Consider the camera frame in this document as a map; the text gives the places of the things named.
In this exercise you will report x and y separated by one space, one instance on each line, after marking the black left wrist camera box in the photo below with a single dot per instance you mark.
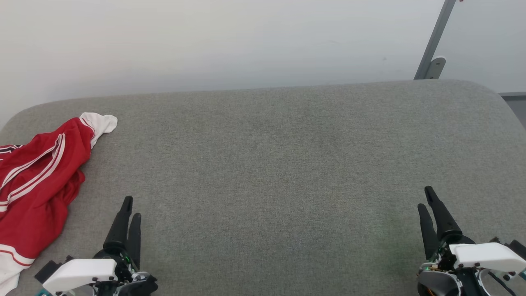
47 269

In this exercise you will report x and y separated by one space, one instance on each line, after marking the red and white basketball jersey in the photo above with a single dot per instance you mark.
37 197

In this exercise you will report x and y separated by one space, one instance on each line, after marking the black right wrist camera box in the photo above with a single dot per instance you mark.
515 248

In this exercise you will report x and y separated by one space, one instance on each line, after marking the grey wall baseboard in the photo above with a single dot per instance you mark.
515 95

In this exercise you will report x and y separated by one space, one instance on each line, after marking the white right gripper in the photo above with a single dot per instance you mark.
481 255

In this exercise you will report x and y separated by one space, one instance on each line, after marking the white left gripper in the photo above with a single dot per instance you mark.
82 273

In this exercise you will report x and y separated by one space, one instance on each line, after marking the grey metal post bracket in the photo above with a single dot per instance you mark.
436 65

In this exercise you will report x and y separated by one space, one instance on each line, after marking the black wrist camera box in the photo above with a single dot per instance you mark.
47 269
515 248

